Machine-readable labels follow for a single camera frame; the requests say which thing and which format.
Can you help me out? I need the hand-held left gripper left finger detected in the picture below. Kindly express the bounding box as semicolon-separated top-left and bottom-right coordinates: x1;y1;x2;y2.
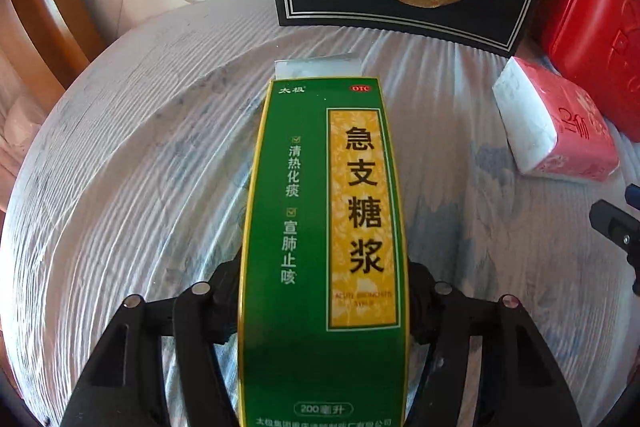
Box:
65;259;242;427

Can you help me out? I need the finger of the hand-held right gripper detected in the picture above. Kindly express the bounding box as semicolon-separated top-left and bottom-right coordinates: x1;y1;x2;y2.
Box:
589;184;640;294

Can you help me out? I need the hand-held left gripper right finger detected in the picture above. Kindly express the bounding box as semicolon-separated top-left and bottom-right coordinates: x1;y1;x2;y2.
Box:
407;259;582;427

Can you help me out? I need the green medicine box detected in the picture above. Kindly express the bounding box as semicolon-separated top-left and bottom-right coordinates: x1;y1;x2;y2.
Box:
235;53;416;427

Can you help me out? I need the pink tissue pack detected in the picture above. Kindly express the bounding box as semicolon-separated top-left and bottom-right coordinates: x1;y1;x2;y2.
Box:
492;57;621;182

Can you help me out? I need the red plastic box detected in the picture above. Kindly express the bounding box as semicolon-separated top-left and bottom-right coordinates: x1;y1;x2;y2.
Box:
540;0;640;134

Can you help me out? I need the beige curtain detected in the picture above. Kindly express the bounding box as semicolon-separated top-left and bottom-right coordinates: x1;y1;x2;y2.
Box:
0;0;68;172

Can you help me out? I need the wooden chair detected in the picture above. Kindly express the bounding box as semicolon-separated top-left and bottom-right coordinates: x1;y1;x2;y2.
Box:
9;0;108;94

